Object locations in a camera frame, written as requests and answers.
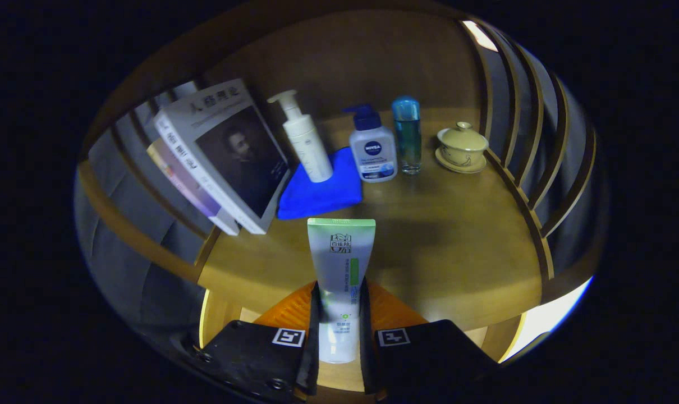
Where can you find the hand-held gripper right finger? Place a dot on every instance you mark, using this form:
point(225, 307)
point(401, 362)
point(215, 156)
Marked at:
point(366, 348)

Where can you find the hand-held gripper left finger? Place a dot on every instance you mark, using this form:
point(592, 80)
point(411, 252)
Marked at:
point(314, 348)

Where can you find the white and green tube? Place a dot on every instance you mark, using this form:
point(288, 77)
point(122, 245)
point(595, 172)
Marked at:
point(339, 264)

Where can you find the wooden countertop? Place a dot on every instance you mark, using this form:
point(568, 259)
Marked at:
point(440, 252)

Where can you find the wooden cabinet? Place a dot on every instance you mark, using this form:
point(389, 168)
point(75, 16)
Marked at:
point(362, 56)

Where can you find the blue folded cloth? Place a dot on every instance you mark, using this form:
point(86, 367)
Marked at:
point(317, 196)

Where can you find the white bottle with blue cap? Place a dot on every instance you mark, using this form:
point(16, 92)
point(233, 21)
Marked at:
point(373, 157)

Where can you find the yellow saucer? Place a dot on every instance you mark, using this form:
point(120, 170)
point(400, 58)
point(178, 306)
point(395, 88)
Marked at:
point(457, 168)

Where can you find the white pump bottle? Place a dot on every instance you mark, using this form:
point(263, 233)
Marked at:
point(311, 146)

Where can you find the purple book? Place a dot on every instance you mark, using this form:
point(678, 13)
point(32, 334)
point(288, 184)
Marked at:
point(188, 185)

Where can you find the white book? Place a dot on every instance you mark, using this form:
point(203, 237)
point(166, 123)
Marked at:
point(233, 151)

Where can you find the teal bottle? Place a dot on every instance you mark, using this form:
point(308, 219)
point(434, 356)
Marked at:
point(407, 134)

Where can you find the yellow lidded teacup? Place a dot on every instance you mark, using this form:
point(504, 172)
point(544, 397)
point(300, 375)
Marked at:
point(463, 146)

